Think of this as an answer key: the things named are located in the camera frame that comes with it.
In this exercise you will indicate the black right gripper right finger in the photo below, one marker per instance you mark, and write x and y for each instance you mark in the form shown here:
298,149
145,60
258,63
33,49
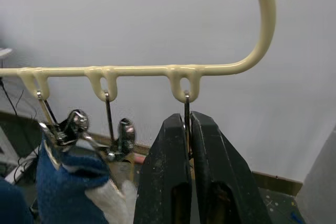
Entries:
223,166

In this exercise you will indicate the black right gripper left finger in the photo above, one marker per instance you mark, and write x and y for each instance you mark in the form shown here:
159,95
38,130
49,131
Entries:
162,171

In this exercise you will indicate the metal hanger clip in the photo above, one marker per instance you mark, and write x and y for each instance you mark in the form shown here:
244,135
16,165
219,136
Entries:
71,129
187,119
123,137

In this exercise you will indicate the cream coated clip hanger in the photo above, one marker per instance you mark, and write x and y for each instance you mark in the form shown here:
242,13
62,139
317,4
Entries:
162,69

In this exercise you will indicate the white sock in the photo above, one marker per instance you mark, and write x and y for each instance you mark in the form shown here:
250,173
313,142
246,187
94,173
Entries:
115,200

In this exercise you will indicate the blue sock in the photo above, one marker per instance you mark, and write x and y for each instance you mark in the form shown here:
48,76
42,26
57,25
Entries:
71,182
11,203

